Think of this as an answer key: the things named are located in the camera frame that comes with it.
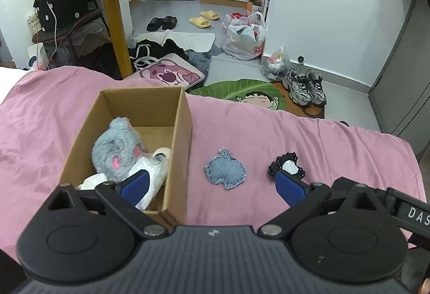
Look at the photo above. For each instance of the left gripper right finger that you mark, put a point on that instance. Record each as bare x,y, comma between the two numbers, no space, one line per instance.
304,201

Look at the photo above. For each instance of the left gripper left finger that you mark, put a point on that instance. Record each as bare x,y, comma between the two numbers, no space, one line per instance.
121,199

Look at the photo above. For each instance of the black fuzzy patch toy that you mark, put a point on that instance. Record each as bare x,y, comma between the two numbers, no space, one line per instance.
288,163

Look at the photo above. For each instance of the clear bag of white stuffing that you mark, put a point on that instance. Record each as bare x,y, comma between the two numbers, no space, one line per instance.
151,176

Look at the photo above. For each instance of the grey plush mouse toy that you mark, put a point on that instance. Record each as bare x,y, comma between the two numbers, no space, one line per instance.
116,151

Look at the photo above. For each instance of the hamburger plush toy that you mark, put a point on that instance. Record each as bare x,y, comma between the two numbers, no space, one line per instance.
162,154

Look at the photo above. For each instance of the cardboard box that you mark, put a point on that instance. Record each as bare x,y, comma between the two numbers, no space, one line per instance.
163,119

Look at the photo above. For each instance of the grey sneaker left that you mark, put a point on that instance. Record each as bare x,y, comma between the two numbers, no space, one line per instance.
296,85

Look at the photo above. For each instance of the grey sneaker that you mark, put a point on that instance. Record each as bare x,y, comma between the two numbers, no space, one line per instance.
315,88
296,85

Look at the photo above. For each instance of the green leaf cartoon rug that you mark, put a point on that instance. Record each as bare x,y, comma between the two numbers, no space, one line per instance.
250,91

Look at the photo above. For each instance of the grey sneaker right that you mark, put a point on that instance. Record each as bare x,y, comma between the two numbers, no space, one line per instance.
315,88

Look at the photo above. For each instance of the grey wardrobe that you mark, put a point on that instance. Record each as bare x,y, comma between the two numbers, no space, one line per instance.
400,96

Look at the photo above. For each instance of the clear small trash bag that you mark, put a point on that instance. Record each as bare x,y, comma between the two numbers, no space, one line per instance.
277,65

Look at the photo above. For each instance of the pink bear laptop bag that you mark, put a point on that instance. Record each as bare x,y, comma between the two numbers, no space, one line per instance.
171,70

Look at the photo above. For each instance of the black clothes on floor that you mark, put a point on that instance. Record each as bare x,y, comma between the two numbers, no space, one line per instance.
147,52

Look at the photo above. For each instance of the white floor mat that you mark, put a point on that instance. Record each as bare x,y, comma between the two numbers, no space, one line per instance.
198,42

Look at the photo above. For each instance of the white plastic shopping bag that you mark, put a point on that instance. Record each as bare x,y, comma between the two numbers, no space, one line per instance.
245,36

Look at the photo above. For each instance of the black slipper left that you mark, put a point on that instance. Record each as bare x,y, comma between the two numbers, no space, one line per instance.
154,24

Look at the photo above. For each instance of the black slipper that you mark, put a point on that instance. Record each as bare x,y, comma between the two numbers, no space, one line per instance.
169,23
154,24

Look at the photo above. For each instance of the black slipper right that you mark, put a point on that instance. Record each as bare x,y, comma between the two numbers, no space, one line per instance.
169,23

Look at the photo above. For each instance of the yellow slipper left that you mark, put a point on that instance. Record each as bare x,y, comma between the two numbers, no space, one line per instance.
200,22

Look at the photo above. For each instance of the yellow slipper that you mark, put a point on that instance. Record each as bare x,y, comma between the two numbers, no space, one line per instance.
210,14
200,22

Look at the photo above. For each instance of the black polka dot bag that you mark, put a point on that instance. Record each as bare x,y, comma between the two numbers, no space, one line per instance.
56,14

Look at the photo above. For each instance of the yellow slipper right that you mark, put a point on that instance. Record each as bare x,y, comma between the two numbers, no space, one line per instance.
210,14

